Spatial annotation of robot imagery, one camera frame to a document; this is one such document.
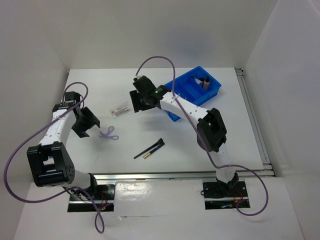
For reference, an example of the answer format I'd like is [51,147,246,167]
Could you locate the purple eyelash curler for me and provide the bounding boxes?
[99,125,120,141]

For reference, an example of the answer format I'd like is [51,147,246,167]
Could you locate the green gold mascara pencil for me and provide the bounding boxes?
[143,142,165,159]

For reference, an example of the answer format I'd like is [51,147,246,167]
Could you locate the beige foundation bottle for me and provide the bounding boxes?
[202,76,210,91]

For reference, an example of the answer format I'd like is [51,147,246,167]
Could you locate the clear tube black cap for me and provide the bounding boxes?
[191,76,205,87]

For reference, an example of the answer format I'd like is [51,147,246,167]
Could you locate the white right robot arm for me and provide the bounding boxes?
[129,75,239,196]

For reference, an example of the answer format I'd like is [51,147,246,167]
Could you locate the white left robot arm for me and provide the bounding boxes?
[26,91,101,200]

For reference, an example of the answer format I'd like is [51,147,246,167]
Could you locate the black makeup brush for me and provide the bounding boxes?
[133,138,164,159]

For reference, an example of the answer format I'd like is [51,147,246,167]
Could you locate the clear false eyelash case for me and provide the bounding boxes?
[109,101,132,119]

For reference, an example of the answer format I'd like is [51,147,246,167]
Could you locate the blue compartment tray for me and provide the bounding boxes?
[164,66,222,123]

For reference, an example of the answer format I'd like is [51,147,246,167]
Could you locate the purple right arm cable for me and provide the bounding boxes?
[134,56,270,216]

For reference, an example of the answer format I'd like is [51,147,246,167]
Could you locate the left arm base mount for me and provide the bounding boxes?
[67,183,116,213]

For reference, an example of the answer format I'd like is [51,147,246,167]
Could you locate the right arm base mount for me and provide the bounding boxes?
[200,180,251,210]

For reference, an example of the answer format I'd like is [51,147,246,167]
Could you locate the aluminium side rail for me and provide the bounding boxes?
[234,68,275,176]

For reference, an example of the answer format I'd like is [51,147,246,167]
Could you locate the aluminium front rail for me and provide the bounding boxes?
[92,170,273,183]

